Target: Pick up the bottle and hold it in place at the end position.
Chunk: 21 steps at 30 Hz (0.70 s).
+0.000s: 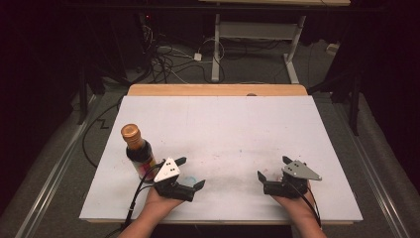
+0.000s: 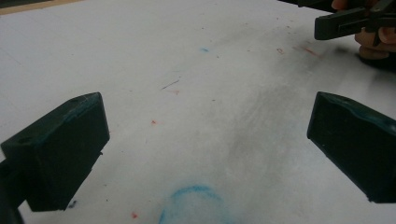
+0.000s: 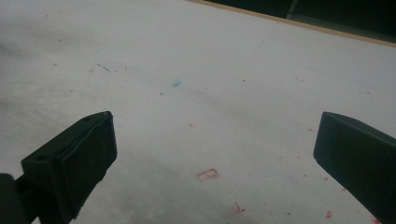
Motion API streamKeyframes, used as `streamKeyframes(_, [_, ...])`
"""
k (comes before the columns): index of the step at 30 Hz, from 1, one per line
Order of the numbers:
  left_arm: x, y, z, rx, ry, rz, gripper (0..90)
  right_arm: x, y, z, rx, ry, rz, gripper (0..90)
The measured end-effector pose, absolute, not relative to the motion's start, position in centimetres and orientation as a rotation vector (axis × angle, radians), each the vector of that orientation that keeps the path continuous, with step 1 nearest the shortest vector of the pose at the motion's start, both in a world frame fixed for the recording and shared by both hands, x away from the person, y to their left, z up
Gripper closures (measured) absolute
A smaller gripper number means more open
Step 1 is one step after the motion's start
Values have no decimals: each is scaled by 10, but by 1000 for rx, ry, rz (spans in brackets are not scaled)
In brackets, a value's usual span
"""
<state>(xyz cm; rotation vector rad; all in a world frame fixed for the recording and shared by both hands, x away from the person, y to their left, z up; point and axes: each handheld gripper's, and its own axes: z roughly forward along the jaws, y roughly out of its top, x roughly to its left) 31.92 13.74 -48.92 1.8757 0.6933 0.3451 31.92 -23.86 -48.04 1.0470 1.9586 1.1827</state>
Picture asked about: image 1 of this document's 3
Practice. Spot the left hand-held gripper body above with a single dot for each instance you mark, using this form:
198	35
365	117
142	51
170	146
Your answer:
167	172

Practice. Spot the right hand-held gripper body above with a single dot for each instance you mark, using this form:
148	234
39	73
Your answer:
297	172

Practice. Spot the dark bottle with gold cap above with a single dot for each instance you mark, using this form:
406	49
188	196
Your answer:
140	153

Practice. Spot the person's left hand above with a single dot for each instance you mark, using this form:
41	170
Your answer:
161	204

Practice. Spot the person's right hand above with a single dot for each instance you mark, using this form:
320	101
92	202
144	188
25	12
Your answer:
294	205

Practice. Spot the white board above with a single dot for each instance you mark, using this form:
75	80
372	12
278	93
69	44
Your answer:
231	139

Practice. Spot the wooden table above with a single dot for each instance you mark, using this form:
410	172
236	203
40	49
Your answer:
214	90

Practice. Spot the black metal stand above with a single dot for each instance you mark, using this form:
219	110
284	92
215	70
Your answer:
354	102
82	99

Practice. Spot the white power adapter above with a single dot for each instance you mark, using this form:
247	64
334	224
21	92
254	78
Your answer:
197	57

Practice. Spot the metal floor rail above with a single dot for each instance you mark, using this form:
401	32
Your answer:
56	172
373	172

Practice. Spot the white desk frame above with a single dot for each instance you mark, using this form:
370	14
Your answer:
254	31

